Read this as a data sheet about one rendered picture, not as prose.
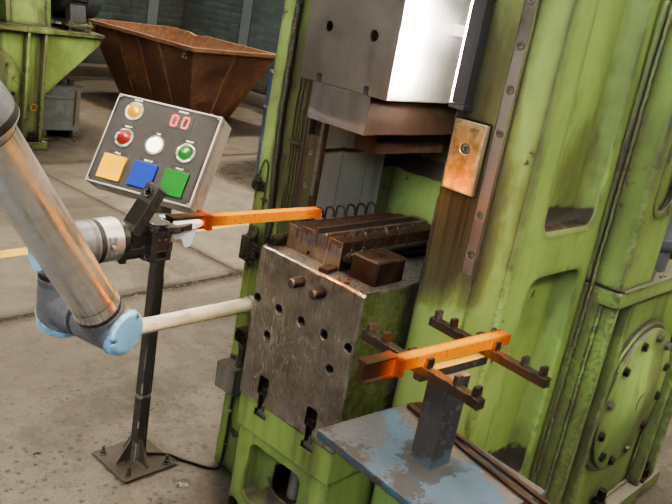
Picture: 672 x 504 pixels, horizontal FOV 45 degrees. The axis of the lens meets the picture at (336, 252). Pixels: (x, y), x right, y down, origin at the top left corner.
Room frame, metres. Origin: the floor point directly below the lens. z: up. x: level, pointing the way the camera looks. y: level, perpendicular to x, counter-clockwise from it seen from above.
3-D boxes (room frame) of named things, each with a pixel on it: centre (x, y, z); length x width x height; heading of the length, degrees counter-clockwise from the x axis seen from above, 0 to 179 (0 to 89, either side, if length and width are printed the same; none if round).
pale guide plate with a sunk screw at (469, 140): (1.91, -0.26, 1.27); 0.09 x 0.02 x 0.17; 50
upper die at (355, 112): (2.18, -0.08, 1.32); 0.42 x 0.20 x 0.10; 140
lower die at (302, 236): (2.18, -0.08, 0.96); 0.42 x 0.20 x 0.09; 140
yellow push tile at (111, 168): (2.22, 0.67, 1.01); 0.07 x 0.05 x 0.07; 75
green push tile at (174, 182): (2.17, 0.48, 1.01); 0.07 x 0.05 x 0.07; 75
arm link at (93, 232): (1.45, 0.51, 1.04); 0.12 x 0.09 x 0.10; 140
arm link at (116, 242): (1.51, 0.46, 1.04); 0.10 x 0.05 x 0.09; 50
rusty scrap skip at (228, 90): (8.89, 2.07, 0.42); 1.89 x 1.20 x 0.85; 52
